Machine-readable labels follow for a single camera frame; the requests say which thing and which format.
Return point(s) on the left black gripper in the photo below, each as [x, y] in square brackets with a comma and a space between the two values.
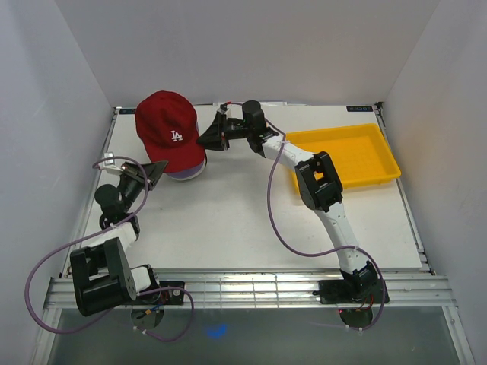
[154, 172]

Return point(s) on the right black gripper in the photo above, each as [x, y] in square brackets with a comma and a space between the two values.
[216, 137]

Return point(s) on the lavender cap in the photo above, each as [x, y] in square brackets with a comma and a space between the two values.
[187, 159]

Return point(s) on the red cap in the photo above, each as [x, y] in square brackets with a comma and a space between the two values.
[160, 120]

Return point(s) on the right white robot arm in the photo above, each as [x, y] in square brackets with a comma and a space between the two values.
[319, 187]

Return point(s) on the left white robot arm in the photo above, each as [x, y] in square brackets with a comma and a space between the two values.
[101, 275]

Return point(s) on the yellow plastic tray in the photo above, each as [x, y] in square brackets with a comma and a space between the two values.
[360, 153]

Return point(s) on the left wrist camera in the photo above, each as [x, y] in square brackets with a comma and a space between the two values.
[109, 164]

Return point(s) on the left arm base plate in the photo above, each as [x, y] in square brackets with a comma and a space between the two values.
[171, 297]

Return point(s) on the aluminium frame rail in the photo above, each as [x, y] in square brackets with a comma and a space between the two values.
[279, 290]

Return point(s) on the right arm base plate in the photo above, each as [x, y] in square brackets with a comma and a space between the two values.
[341, 292]

